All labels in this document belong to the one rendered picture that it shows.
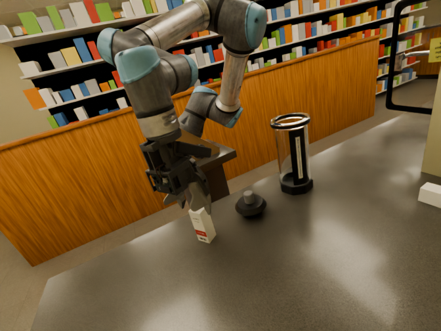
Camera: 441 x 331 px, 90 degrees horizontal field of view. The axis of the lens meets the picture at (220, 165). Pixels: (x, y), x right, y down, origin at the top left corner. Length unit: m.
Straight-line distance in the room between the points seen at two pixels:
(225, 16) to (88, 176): 1.96
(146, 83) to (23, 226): 2.41
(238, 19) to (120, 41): 0.38
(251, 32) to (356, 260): 0.66
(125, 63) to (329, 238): 0.54
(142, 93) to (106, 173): 2.02
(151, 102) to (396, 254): 0.55
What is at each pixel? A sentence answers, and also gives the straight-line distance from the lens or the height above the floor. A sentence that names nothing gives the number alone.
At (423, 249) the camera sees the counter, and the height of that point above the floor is 0.94.
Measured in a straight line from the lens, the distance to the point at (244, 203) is 0.65.
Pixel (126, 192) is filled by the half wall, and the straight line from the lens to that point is 2.49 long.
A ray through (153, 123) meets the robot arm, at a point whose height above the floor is 1.28.
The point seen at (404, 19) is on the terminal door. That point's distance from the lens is 1.18.
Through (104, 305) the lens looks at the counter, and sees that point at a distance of 0.63.
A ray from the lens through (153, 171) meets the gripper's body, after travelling 0.46.
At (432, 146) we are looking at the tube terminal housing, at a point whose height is 1.02.
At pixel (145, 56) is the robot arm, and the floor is 1.39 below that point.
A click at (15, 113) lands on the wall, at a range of 5.82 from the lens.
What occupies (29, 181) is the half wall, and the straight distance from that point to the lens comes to 2.51.
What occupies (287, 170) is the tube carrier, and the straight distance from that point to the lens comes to 0.68.
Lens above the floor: 1.36
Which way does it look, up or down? 25 degrees down
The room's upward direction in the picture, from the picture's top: 14 degrees counter-clockwise
